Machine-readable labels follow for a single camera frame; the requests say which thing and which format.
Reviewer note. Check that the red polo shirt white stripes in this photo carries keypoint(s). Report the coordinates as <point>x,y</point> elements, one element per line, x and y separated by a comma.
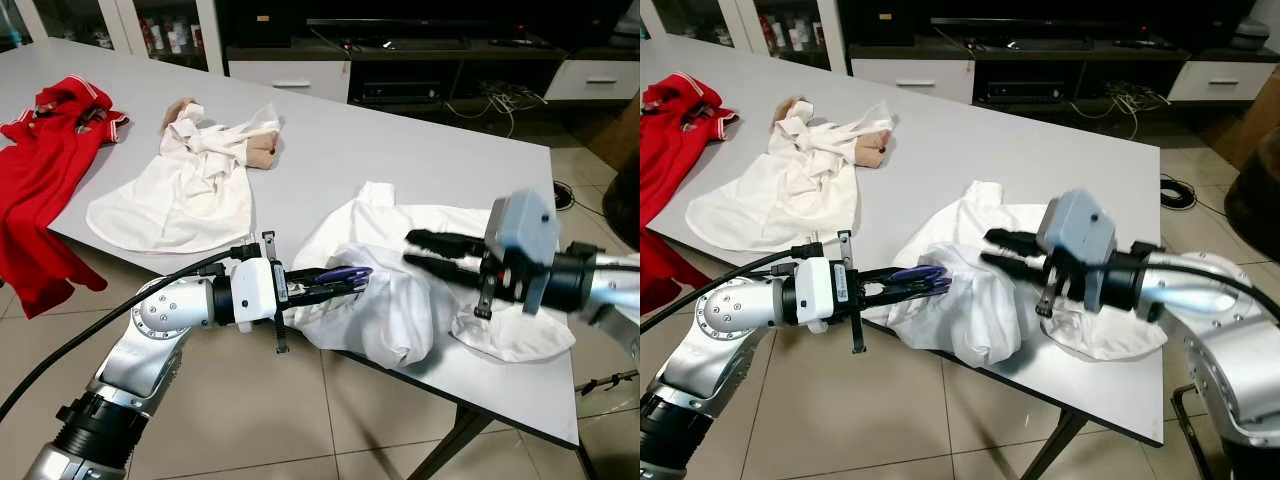
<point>40,190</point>
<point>670,170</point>

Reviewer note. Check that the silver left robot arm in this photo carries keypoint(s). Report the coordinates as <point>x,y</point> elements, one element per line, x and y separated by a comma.
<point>165,310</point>
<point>730,315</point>

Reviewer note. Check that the dark table leg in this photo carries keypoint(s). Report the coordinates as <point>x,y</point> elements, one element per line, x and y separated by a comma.
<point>1055,445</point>
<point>445,445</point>

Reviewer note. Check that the white glass door cabinet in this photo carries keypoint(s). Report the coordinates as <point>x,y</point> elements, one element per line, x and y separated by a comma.
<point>210,35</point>
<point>835,35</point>

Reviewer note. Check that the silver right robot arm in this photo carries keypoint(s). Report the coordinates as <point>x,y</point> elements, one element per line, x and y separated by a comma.
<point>1220,330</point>
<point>610,295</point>

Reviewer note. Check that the dark tv stand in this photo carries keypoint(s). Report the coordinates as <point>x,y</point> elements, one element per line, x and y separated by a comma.
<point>400,55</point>
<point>1040,55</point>

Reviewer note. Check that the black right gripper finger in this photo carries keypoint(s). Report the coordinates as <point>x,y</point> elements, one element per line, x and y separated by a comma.
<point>445,270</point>
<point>1015,242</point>
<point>1012,268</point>
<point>447,243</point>

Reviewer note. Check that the beige cloth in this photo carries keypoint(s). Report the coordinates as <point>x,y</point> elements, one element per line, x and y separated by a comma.
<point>262,152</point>
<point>872,150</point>

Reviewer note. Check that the small white shirt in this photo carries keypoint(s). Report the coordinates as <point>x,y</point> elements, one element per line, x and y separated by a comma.
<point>180,200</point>
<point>790,200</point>

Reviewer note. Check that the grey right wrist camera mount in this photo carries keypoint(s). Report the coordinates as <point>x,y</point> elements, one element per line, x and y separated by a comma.
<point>1078,222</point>
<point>525,225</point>

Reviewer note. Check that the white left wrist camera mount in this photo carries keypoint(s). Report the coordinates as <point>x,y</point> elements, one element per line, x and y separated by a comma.
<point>255,290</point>
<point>822,290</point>

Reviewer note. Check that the white printed shirt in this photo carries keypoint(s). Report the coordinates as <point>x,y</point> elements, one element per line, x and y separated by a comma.
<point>400,310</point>
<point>980,310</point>

